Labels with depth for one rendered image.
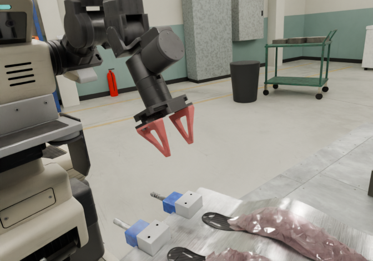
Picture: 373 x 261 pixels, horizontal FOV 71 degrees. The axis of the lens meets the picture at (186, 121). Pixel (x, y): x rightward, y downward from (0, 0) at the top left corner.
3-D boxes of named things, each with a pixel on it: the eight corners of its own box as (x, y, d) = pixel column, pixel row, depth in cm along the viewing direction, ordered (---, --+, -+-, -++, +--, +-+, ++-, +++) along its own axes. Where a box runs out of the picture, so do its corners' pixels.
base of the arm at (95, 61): (88, 40, 75) (44, 44, 67) (96, 20, 69) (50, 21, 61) (102, 65, 74) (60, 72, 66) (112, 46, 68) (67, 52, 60)
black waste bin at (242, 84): (225, 100, 450) (223, 63, 430) (246, 94, 471) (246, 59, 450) (243, 105, 410) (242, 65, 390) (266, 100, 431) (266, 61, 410)
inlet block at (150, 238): (107, 238, 54) (102, 216, 52) (126, 224, 57) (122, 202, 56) (154, 268, 46) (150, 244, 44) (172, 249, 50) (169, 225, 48)
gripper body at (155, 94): (190, 101, 54) (175, 68, 54) (154, 115, 47) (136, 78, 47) (171, 110, 59) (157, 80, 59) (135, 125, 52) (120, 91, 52)
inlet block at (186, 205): (145, 209, 62) (141, 189, 60) (159, 197, 65) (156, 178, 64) (190, 230, 54) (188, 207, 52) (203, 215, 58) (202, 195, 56)
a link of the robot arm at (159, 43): (138, 29, 57) (104, 32, 51) (169, -4, 49) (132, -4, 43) (161, 79, 57) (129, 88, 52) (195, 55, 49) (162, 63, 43)
